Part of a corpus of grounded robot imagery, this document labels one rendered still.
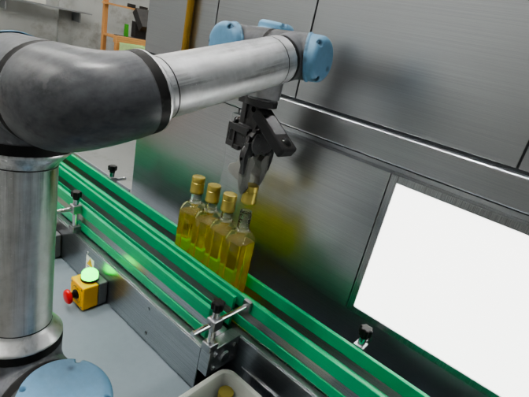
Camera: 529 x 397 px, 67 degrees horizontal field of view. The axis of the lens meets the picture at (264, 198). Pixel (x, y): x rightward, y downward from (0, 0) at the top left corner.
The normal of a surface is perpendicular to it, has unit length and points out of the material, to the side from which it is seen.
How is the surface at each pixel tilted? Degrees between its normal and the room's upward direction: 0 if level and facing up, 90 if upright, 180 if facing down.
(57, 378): 4
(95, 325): 0
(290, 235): 90
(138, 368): 0
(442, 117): 90
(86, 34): 90
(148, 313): 90
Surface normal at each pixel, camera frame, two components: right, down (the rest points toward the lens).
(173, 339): -0.64, 0.15
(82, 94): 0.32, 0.15
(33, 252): 0.77, 0.33
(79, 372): 0.26, -0.88
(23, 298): 0.57, 0.35
